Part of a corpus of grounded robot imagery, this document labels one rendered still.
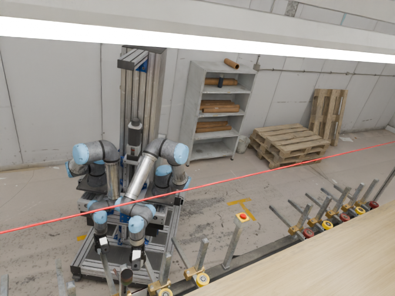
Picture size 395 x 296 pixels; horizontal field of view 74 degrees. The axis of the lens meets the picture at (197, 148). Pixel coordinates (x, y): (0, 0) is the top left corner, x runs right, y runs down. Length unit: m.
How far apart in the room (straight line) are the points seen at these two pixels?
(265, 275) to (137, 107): 1.41
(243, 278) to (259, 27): 1.57
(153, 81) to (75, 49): 1.85
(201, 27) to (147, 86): 1.34
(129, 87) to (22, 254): 2.00
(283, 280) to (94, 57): 3.03
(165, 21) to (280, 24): 0.27
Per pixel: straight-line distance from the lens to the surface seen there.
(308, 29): 0.71
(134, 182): 1.52
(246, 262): 2.23
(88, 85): 3.67
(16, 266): 3.09
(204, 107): 3.88
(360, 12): 0.87
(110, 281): 1.81
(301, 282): 2.04
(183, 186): 1.87
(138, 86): 1.83
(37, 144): 4.00
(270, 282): 1.94
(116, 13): 0.45
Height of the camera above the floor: 2.39
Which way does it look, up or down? 30 degrees down
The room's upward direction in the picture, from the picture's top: 11 degrees clockwise
